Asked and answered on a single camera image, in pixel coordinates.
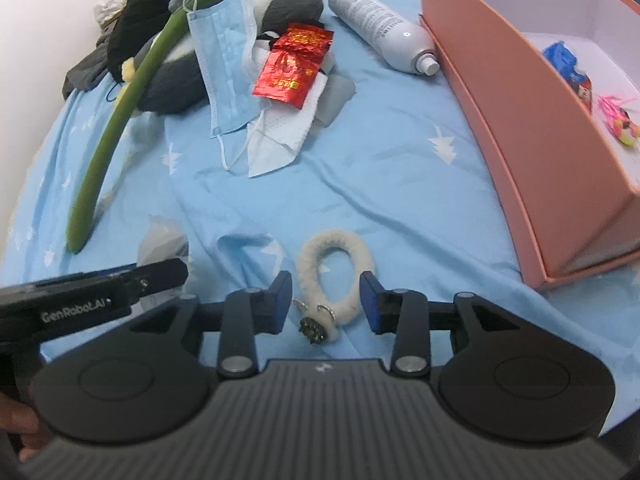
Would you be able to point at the white paper napkin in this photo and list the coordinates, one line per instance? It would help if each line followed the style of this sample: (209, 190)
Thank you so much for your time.
(276, 136)

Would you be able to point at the blue surgical face mask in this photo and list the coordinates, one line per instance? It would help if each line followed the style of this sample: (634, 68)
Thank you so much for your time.
(224, 36)

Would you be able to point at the light blue star bedsheet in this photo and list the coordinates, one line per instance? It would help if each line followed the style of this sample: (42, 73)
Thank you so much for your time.
(399, 166)

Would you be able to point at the pink cardboard box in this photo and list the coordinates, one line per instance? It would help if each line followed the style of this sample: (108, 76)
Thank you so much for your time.
(569, 189)

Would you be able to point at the pink feather bird toy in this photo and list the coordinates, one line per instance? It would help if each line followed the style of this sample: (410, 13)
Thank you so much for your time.
(617, 120)

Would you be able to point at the blue red plastic bag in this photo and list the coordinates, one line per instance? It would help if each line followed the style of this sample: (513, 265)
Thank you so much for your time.
(565, 63)

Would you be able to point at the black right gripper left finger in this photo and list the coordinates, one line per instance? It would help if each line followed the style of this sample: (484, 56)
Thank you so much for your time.
(237, 319)

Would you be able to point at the black clothing pile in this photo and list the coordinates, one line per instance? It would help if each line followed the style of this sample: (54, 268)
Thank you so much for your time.
(139, 22)

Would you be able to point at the green long-handled brush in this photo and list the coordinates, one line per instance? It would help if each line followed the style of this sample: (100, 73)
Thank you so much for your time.
(80, 221)

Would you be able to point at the red foil packet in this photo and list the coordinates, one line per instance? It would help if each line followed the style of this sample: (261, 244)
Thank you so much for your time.
(293, 64)

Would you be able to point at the white spray can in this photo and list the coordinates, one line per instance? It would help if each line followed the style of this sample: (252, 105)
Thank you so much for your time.
(403, 45)

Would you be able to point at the person's left hand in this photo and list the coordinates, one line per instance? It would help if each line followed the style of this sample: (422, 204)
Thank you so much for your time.
(22, 421)

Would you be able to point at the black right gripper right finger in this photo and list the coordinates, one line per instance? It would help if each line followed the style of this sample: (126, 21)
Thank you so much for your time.
(411, 317)

